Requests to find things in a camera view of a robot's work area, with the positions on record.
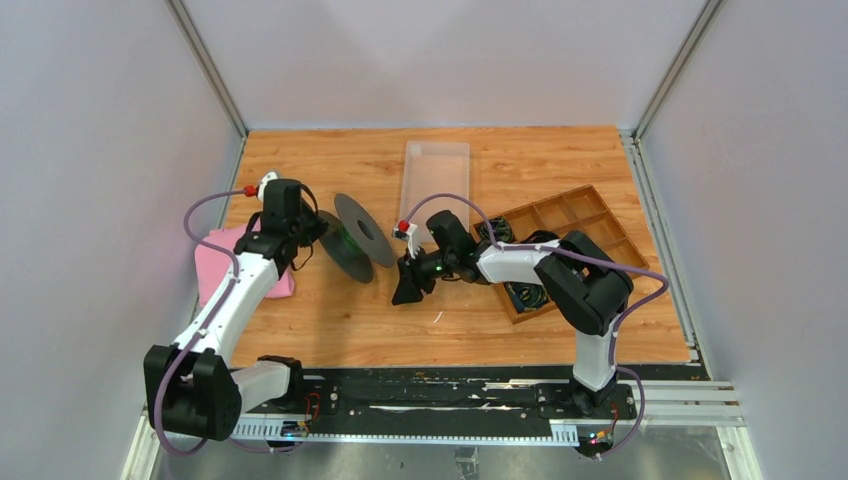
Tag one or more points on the pink cloth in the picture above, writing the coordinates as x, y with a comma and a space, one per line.
211, 266

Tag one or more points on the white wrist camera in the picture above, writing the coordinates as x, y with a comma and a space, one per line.
408, 233
265, 181

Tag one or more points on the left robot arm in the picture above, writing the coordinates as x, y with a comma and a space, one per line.
190, 386

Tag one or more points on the dark grey perforated spool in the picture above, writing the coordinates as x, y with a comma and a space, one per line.
355, 241

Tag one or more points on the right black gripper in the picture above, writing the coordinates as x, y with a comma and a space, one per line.
412, 280

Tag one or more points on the coiled cable blue green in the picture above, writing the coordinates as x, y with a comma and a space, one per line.
501, 230

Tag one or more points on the translucent plastic tray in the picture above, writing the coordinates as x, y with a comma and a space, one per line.
430, 168

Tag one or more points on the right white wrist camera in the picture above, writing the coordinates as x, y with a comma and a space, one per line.
408, 233

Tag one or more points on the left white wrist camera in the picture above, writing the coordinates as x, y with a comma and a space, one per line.
265, 181

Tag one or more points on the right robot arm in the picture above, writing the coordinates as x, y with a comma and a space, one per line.
573, 271

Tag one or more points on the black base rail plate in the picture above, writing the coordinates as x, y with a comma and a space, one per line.
490, 402

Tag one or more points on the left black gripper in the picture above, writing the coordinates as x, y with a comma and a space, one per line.
319, 225

